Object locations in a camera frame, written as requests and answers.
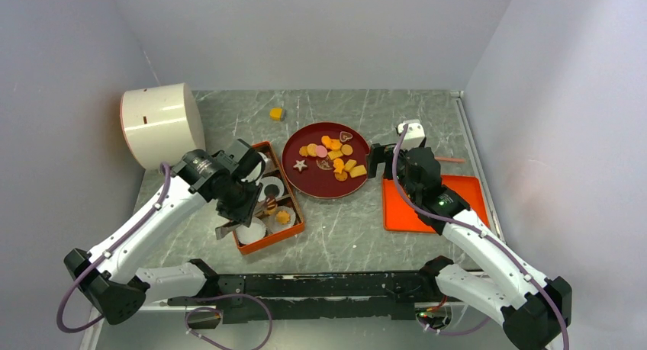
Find orange compartment box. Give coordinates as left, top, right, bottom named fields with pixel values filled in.
left=233, top=141, right=304, bottom=255

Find chocolate chip round cookie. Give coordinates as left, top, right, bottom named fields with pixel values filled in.
left=334, top=170, right=348, bottom=181

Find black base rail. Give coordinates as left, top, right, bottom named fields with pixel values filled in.
left=167, top=271, right=452, bottom=324

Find dark red round plate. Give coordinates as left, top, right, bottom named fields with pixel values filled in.
left=281, top=122, right=369, bottom=199

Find white star cookie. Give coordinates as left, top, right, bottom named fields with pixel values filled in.
left=293, top=159, right=308, bottom=173

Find orange chopstick lower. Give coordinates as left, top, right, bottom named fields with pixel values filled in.
left=435, top=157, right=466, bottom=163

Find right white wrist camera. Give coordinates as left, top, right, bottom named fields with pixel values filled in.
left=396, top=119, right=426, bottom=150

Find orange tray lid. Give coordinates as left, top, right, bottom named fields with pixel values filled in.
left=381, top=175, right=490, bottom=234

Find orange round cookie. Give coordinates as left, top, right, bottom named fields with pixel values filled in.
left=306, top=143, right=317, bottom=157

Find orange leaf cookie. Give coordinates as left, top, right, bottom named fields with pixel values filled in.
left=275, top=210, right=291, bottom=225

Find black round cookie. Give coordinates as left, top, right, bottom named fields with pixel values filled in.
left=264, top=183, right=283, bottom=197

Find metal tongs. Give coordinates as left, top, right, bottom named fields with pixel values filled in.
left=215, top=196, right=277, bottom=239

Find yellow rectangular cookie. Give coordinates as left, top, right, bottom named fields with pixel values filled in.
left=349, top=165, right=367, bottom=178

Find white paper cup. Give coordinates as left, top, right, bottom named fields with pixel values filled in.
left=258, top=175, right=285, bottom=202
left=235, top=217, right=267, bottom=246
left=267, top=206, right=297, bottom=233

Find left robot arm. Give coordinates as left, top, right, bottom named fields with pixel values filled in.
left=56, top=139, right=267, bottom=333

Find yellow cube block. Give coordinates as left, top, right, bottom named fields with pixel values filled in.
left=269, top=108, right=285, bottom=121

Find heart outline cookie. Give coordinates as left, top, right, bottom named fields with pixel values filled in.
left=339, top=130, right=353, bottom=143

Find orange fish cookie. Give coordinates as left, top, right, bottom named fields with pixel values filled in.
left=333, top=158, right=345, bottom=174

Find white cylindrical container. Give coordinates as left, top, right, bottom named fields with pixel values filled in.
left=120, top=83, right=206, bottom=170

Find plain round tan cookie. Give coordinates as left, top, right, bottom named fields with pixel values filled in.
left=340, top=144, right=353, bottom=156

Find pink round cookie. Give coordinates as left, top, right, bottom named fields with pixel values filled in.
left=315, top=145, right=328, bottom=159

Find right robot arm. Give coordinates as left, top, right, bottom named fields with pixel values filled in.
left=367, top=144, right=572, bottom=349

